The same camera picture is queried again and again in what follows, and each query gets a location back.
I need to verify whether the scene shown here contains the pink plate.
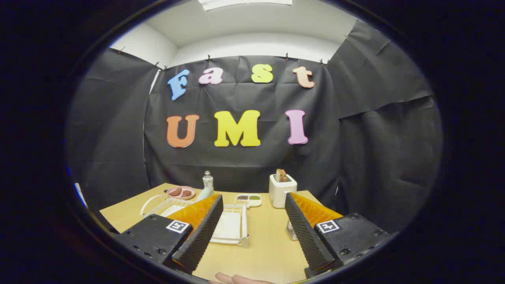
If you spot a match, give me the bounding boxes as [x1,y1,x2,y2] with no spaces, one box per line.
[166,186,196,200]

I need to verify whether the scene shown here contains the white divided dish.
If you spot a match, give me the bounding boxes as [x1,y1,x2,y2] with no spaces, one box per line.
[235,193,262,208]

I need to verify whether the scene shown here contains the white side desk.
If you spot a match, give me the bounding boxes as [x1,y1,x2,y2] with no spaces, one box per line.
[75,183,88,207]

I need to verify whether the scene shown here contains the black backdrop cloth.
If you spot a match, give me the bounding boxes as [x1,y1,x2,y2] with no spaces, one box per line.
[65,20,443,237]

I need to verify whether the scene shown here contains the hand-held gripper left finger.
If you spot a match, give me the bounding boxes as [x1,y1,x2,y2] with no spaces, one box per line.
[114,193,224,275]

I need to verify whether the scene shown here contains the ceiling light panel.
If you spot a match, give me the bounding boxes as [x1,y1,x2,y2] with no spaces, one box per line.
[197,0,293,11]

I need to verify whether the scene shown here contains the white wire dish rack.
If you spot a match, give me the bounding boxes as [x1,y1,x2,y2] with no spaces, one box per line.
[140,194,250,248]

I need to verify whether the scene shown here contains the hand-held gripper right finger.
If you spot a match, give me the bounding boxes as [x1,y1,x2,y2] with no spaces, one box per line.
[284,192,391,279]

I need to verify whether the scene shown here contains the white toaster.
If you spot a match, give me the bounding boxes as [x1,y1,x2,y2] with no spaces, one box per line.
[269,174,298,209]

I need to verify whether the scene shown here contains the pale green plate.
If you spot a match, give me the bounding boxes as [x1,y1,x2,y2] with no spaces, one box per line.
[195,186,215,202]

